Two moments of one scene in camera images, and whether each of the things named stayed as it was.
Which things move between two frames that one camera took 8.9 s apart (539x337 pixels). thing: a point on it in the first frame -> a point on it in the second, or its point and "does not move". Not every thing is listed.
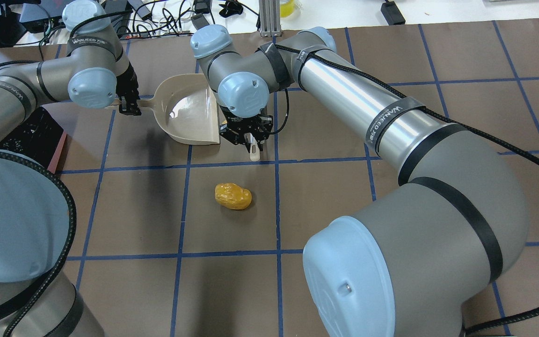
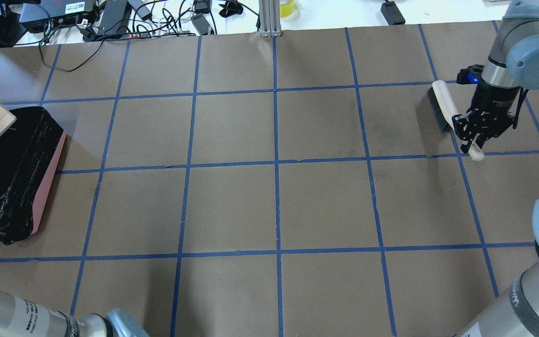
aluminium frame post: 270,18 does not move
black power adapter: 199,21 does not move
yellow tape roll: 286,9 does not move
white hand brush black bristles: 254,151 -> 443,109
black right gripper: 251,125 -> 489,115
